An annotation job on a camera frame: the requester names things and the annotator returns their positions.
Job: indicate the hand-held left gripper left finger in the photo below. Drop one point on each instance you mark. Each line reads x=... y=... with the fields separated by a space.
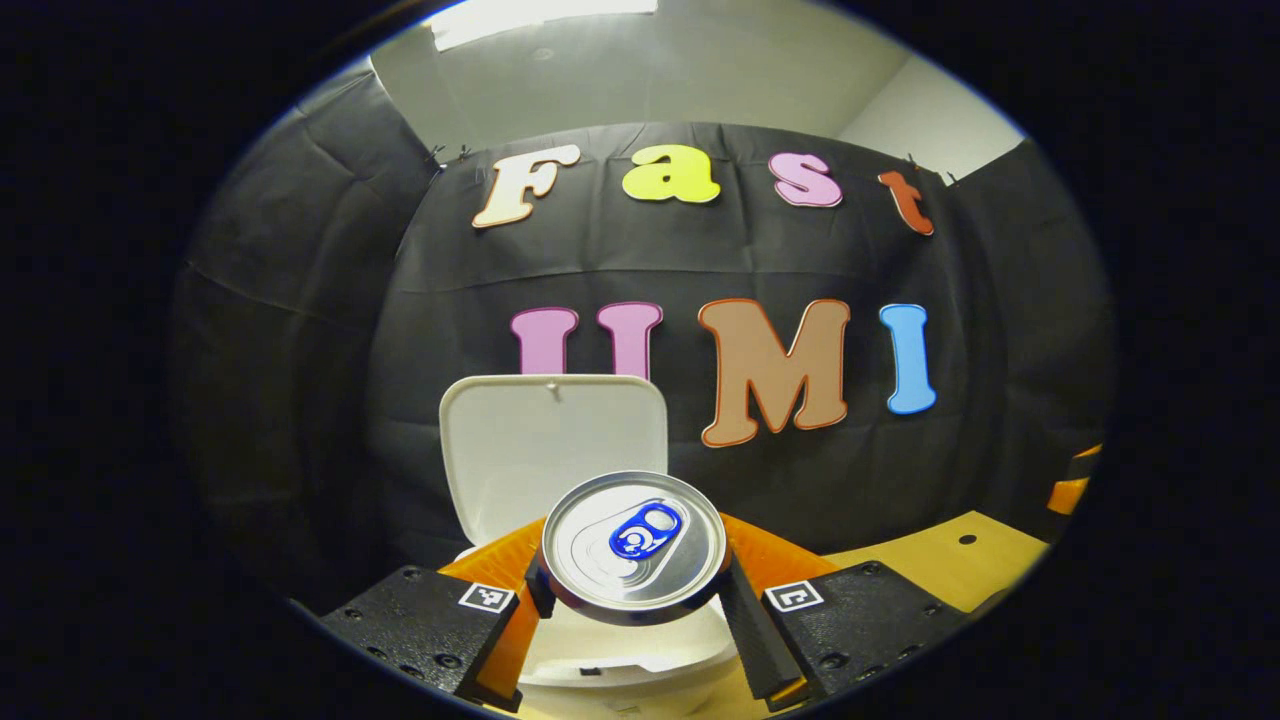
x=420 y=625

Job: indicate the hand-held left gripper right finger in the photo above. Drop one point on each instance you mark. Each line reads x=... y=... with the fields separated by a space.
x=760 y=640

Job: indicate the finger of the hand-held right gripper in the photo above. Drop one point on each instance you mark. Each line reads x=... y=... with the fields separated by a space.
x=1085 y=462
x=1068 y=495

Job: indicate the silver pop can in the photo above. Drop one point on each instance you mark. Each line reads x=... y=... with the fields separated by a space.
x=600 y=560

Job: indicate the white desktop garbage bin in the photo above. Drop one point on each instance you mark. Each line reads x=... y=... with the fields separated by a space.
x=540 y=440

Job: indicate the wooden desktop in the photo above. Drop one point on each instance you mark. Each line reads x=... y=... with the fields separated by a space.
x=930 y=570

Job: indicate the black backdrop cloth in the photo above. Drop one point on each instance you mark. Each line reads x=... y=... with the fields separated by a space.
x=900 y=470

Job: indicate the ceiling light panel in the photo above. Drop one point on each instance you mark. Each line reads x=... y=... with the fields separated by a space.
x=540 y=20

